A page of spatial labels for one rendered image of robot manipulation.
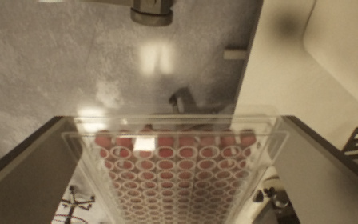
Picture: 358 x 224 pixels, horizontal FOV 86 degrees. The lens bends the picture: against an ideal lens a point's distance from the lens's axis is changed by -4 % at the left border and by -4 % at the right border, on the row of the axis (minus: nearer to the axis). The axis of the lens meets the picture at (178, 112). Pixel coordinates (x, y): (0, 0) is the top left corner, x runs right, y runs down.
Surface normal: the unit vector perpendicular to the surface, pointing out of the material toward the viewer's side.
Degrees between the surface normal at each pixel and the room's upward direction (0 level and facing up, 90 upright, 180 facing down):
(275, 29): 0
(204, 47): 0
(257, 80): 0
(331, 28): 90
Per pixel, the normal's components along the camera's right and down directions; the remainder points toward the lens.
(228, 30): 0.02, 0.67
